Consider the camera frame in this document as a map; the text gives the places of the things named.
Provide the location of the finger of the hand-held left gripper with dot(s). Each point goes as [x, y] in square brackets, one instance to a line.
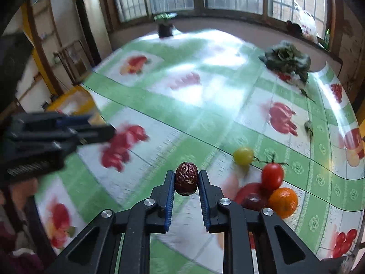
[94, 134]
[74, 120]

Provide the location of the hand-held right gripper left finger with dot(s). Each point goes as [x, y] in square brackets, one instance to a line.
[170, 199]

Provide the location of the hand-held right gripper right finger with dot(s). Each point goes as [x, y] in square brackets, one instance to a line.
[204, 199]

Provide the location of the yellow cardboard box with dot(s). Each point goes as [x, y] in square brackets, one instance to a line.
[71, 102]

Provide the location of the red dried date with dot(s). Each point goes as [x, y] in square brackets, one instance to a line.
[186, 178]

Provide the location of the person's left forearm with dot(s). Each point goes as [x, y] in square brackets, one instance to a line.
[20, 257]

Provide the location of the person's left hand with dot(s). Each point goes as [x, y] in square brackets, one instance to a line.
[24, 194]

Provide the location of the dark purple plum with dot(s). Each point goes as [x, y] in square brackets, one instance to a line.
[254, 201]

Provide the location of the green grape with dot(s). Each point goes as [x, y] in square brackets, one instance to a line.
[243, 156]

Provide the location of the wooden rack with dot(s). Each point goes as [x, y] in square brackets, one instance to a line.
[72, 60]

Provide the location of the red tomato with stem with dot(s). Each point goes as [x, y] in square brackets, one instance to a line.
[272, 175]

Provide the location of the white shelf unit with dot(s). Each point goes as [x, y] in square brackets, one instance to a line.
[42, 48]

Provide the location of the orange tangerine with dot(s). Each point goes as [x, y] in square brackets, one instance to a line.
[283, 202]

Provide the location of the green fruit print tablecloth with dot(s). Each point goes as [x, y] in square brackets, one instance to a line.
[185, 97]

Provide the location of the white tower air conditioner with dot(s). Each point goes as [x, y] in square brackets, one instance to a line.
[94, 20]

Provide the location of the black cup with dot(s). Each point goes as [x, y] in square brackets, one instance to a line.
[165, 30]

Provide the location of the loose green leaf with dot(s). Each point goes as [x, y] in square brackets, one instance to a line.
[308, 128]
[306, 94]

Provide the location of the green object on windowsill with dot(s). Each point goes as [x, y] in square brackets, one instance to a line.
[164, 17]

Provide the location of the green leafy vegetable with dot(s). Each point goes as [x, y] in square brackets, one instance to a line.
[286, 60]

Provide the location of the wooden framed window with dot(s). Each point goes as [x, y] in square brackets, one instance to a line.
[199, 2]

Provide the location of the dark object on windowsill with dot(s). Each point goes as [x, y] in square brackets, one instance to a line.
[294, 28]

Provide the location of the green bottle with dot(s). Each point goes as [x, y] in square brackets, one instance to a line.
[327, 38]

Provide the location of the white plastic bag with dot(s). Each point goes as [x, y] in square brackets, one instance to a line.
[308, 24]

